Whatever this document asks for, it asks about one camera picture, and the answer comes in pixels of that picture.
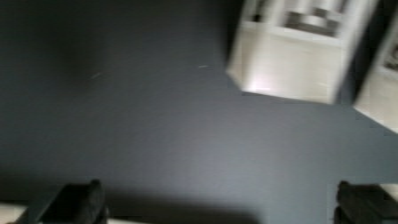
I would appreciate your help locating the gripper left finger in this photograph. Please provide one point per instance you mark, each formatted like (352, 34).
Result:
(68, 205)

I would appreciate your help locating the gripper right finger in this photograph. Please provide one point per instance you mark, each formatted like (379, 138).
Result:
(366, 204)

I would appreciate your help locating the white leg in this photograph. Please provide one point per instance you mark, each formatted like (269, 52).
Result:
(295, 44)
(377, 100)

